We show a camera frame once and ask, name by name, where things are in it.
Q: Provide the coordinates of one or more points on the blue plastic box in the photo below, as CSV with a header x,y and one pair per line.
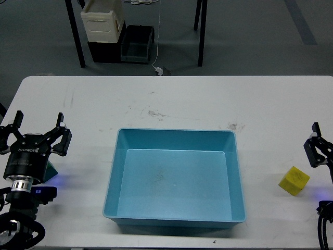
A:
x,y
175,178

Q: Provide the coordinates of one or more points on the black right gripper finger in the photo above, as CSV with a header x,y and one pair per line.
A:
x,y
317,149

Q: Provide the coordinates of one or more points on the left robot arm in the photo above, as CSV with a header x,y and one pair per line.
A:
x,y
19,228

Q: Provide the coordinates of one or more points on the black crate under container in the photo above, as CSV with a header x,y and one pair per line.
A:
x,y
107,52

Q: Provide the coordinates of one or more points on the dark grey storage bin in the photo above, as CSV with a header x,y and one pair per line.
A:
x,y
136,44

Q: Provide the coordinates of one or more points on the yellow block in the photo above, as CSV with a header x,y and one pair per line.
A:
x,y
294,181

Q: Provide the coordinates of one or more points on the cream plastic container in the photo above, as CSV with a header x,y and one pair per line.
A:
x,y
103,20

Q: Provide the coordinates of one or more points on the black table leg right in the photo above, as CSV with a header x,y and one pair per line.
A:
x,y
200,22

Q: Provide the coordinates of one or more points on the black table leg left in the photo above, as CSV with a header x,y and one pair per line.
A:
x,y
75,33

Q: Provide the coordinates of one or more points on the green block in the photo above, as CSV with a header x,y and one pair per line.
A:
x,y
50,172

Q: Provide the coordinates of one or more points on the black table leg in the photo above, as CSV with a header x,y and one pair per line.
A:
x,y
200,22
75,33

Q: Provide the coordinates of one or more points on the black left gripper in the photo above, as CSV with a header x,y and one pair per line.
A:
x,y
29,154

